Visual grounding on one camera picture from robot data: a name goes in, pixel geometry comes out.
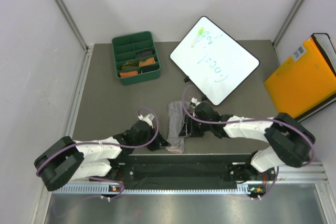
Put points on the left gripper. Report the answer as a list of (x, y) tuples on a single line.
[(160, 142)]

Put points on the olive green underwear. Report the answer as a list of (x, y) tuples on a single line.
[(128, 65)]

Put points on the black rolled cloth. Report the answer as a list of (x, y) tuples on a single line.
[(149, 68)]

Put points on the orange rolled cloth front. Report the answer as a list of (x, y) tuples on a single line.
[(128, 74)]

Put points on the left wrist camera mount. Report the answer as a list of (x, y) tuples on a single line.
[(148, 119)]

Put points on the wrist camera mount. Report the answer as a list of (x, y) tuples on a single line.
[(194, 101), (148, 119)]

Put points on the green compartment tray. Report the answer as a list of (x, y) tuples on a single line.
[(125, 48)]

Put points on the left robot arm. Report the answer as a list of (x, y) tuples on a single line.
[(68, 160)]

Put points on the orange rolled cloth back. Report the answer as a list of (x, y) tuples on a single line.
[(147, 62)]

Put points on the white whiteboard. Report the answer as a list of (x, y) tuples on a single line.
[(217, 64)]

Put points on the grey striped underwear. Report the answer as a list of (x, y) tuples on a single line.
[(176, 122)]

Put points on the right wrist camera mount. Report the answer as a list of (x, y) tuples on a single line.
[(194, 101)]

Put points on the orange clipboard folder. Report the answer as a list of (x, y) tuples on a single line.
[(305, 83)]

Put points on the black dotted underwear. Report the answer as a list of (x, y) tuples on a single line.
[(144, 53)]

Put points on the orange rolled cloth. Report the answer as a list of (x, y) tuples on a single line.
[(147, 62), (128, 74)]

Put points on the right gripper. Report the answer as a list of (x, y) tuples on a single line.
[(189, 128)]

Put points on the green marker pen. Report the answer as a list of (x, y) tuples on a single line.
[(199, 33)]

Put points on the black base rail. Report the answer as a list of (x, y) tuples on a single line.
[(186, 171)]

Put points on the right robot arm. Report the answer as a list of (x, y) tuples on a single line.
[(289, 142)]

